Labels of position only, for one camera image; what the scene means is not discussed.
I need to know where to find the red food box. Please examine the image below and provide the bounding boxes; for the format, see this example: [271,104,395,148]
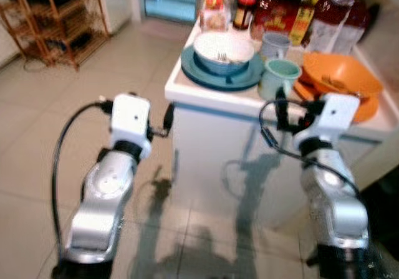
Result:
[252,0,300,40]

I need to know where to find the wooden slatted shelf rack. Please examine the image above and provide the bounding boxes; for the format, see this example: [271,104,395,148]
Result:
[0,0,111,69]

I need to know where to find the silver metal fork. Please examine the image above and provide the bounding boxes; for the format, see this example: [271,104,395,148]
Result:
[215,51,239,64]
[320,73,363,97]

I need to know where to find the orange bowl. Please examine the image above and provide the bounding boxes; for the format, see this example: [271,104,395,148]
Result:
[302,52,383,100]

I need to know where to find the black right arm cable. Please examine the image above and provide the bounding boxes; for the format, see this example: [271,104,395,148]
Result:
[258,97,365,200]

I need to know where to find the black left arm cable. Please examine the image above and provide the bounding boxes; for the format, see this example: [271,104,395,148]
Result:
[50,97,114,262]

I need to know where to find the white and blue bowl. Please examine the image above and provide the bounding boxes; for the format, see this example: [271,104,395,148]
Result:
[193,31,256,76]

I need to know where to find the pale green mug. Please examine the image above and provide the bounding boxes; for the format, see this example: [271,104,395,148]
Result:
[258,59,304,101]

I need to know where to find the grey mug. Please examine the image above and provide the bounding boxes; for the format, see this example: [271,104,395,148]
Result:
[260,32,293,62]

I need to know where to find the orange plate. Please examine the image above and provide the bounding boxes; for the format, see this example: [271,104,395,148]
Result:
[293,78,380,123]

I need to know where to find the dark jar with red lid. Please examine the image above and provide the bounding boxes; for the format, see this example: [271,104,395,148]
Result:
[233,0,258,31]

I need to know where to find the yellow food packet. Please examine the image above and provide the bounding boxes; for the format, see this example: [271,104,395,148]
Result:
[289,5,316,47]

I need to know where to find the clear bread bag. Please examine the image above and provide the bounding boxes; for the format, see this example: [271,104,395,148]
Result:
[199,0,232,32]

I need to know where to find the white cabinet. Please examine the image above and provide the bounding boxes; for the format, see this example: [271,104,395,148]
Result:
[165,16,399,231]

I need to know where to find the teal plate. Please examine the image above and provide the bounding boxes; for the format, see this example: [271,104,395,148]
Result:
[180,45,266,92]

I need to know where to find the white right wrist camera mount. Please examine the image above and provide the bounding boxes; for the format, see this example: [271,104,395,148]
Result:
[293,93,362,156]

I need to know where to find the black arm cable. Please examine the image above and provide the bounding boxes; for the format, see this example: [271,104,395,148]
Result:
[50,97,114,262]
[258,97,365,200]

